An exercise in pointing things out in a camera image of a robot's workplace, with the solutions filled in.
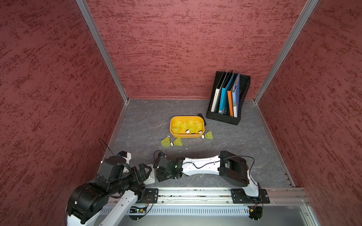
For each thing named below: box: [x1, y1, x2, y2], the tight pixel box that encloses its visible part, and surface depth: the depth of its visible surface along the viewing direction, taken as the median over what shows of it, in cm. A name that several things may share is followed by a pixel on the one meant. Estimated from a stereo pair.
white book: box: [210, 70, 227, 113], surface depth 94 cm
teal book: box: [218, 71, 235, 114], surface depth 94 cm
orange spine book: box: [227, 88, 234, 117], surface depth 92 cm
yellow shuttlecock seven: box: [180, 121, 190, 134], surface depth 100 cm
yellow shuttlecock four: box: [170, 137, 183, 147], surface depth 94 cm
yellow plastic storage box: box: [169, 115, 206, 138], surface depth 99 cm
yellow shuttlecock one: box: [187, 119, 197, 135], surface depth 102 cm
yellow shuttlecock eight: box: [171, 127, 180, 135], surface depth 101 cm
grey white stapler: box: [143, 168, 156, 186], surface depth 79 cm
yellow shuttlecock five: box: [201, 130, 214, 140], surface depth 97 cm
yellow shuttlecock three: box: [195, 121, 203, 135], surface depth 100 cm
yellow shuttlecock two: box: [174, 119, 184, 129], surface depth 102 cm
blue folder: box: [231, 72, 241, 118], surface depth 92 cm
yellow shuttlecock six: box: [160, 135, 171, 148], surface depth 96 cm
